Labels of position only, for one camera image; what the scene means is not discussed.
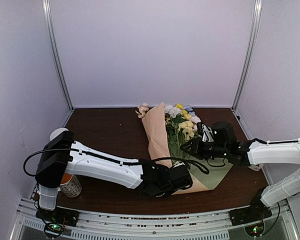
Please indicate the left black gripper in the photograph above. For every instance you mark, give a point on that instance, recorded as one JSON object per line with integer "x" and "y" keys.
{"x": 170, "y": 193}

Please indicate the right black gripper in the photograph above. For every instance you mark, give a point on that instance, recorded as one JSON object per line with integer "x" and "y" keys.
{"x": 195, "y": 148}

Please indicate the cream yellow rose spray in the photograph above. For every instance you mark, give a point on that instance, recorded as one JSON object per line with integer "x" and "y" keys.
{"x": 179, "y": 131}

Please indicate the pink rose stem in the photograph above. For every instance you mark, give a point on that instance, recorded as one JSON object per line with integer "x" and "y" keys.
{"x": 195, "y": 120}
{"x": 171, "y": 112}

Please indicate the pink and green wrapping paper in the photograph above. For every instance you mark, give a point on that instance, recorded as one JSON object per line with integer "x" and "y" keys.
{"x": 154, "y": 124}

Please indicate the blue flower stem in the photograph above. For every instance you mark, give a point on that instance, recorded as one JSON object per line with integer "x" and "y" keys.
{"x": 189, "y": 110}

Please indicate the yellow flower stem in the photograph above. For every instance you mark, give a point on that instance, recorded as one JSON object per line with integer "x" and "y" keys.
{"x": 184, "y": 112}

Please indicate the peach blossom stem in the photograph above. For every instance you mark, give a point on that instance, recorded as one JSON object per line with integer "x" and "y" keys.
{"x": 142, "y": 110}

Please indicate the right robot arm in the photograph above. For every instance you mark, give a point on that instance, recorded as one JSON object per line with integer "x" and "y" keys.
{"x": 219, "y": 141}

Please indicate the white printed ribbon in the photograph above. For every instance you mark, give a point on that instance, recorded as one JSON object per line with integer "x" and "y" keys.
{"x": 256, "y": 168}

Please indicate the patterned mug with orange inside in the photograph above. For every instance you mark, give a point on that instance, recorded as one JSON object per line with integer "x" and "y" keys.
{"x": 70, "y": 185}

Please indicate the small white patterned teacup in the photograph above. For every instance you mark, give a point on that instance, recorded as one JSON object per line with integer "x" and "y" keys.
{"x": 57, "y": 132}

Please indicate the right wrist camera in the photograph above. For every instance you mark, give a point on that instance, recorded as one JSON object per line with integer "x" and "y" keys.
{"x": 204, "y": 132}

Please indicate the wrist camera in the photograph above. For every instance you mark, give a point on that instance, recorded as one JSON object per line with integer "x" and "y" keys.
{"x": 204, "y": 132}
{"x": 179, "y": 164}

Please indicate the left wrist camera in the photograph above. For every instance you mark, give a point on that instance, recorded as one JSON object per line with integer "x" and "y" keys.
{"x": 179, "y": 164}

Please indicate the aluminium front rail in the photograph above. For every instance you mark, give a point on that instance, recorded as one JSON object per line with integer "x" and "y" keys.
{"x": 214, "y": 225}

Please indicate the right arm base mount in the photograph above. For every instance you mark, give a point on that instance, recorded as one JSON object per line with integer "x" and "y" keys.
{"x": 251, "y": 218}

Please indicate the right aluminium frame post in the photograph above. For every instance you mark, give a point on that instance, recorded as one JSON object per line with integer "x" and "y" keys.
{"x": 254, "y": 30}

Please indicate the aluminium frame post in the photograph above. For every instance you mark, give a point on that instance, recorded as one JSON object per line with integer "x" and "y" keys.
{"x": 56, "y": 56}
{"x": 254, "y": 30}

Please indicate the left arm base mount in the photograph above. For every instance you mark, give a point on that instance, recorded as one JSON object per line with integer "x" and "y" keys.
{"x": 56, "y": 221}

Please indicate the left aluminium frame post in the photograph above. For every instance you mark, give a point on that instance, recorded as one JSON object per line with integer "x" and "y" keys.
{"x": 56, "y": 56}

